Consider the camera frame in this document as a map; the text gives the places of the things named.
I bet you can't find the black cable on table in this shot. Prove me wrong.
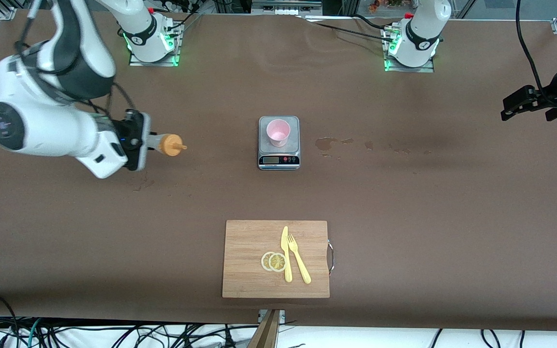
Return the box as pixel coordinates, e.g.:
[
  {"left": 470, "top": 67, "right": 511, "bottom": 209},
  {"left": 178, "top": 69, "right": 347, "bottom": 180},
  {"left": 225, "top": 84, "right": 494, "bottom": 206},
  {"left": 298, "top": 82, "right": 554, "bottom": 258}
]
[{"left": 302, "top": 14, "right": 395, "bottom": 42}]

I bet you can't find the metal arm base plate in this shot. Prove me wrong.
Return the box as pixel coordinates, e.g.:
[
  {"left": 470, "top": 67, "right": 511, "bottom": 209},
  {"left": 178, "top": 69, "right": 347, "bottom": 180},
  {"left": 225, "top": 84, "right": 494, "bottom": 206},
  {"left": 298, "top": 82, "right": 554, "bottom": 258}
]
[
  {"left": 129, "top": 47, "right": 183, "bottom": 67},
  {"left": 383, "top": 57, "right": 435, "bottom": 73}
]

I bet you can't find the silver digital kitchen scale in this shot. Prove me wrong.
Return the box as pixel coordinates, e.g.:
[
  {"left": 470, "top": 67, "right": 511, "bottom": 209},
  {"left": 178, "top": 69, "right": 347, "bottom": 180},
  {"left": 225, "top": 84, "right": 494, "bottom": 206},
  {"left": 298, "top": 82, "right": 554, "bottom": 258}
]
[{"left": 258, "top": 116, "right": 301, "bottom": 171}]

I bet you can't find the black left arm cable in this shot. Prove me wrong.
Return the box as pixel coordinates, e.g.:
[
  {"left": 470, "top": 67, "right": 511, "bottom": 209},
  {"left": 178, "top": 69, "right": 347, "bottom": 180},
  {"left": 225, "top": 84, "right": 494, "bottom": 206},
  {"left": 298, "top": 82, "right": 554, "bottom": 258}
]
[{"left": 515, "top": 0, "right": 547, "bottom": 95}]

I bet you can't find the pink plastic cup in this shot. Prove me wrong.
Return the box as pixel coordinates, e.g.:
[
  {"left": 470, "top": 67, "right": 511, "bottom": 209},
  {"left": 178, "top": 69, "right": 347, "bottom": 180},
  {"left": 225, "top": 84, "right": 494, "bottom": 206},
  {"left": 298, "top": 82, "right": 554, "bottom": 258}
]
[{"left": 266, "top": 119, "right": 292, "bottom": 148}]

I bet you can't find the small metal bracket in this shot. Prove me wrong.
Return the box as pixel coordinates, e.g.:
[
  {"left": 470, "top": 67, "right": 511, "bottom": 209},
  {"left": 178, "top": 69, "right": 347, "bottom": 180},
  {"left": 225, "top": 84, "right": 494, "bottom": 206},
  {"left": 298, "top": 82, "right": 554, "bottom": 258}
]
[{"left": 258, "top": 309, "right": 286, "bottom": 323}]

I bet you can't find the wooden beam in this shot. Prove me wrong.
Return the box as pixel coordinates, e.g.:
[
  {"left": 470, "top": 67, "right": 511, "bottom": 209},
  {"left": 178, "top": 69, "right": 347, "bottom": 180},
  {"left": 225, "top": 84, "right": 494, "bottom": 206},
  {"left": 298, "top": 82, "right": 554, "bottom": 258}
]
[{"left": 247, "top": 309, "right": 281, "bottom": 348}]

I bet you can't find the grey power strip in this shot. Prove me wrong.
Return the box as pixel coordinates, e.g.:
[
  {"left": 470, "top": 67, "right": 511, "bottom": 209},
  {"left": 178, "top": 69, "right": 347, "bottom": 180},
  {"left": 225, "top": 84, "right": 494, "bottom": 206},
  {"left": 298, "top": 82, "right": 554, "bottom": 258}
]
[{"left": 251, "top": 0, "right": 323, "bottom": 16}]

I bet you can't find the yellow plastic fork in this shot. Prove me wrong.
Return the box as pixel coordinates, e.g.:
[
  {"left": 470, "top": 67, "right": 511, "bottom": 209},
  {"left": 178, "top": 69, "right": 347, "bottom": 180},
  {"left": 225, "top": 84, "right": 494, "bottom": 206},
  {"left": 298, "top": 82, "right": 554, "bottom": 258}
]
[{"left": 287, "top": 234, "right": 312, "bottom": 285}]

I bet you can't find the wooden cutting board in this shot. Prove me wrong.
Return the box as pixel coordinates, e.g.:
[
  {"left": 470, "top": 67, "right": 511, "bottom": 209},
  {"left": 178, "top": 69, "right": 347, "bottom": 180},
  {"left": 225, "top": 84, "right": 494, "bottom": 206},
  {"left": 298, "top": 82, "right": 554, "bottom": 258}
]
[{"left": 222, "top": 220, "right": 335, "bottom": 299}]

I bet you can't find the teal floor cable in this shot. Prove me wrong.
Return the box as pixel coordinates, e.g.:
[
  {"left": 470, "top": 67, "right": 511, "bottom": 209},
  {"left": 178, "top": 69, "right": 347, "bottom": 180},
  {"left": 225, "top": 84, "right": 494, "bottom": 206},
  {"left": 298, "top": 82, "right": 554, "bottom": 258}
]
[{"left": 25, "top": 318, "right": 43, "bottom": 348}]

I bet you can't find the sauce bottle with orange cap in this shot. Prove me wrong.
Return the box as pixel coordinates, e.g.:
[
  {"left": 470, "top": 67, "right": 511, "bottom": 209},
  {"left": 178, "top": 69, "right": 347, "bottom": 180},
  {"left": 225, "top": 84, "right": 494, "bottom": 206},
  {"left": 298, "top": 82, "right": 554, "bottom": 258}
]
[{"left": 148, "top": 134, "right": 188, "bottom": 157}]

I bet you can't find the brown table cover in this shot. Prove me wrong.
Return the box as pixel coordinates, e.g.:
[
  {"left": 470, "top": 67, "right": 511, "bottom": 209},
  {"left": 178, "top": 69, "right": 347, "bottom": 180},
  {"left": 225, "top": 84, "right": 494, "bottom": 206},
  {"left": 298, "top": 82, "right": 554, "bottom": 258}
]
[{"left": 0, "top": 9, "right": 557, "bottom": 332}]

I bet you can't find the yellow plastic knife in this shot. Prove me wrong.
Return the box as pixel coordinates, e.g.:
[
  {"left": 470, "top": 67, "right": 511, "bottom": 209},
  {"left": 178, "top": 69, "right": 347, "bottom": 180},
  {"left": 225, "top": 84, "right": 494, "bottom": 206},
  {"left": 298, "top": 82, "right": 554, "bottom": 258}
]
[{"left": 281, "top": 226, "right": 293, "bottom": 283}]

